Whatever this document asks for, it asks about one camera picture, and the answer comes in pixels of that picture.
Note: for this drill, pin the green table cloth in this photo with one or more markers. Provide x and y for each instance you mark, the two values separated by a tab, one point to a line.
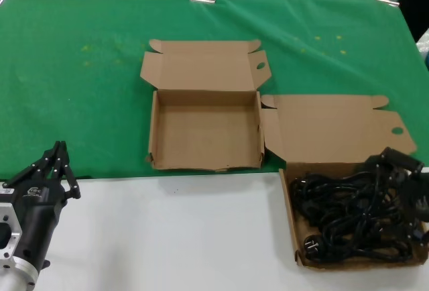
67	103

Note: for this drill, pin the clear plastic bag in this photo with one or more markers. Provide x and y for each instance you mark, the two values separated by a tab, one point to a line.
425	46

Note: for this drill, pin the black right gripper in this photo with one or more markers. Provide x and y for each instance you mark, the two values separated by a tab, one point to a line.
423	210

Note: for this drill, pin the open brown cardboard box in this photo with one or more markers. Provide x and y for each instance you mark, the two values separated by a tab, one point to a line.
207	130
335	130

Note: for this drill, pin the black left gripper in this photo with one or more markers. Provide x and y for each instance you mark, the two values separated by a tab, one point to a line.
37	207

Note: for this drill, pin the person in black trousers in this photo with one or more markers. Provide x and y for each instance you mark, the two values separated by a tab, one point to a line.
415	2

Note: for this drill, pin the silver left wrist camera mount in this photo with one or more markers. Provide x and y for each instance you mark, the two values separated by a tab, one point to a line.
8	214

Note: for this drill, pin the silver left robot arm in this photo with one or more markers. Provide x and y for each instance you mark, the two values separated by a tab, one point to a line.
16	277

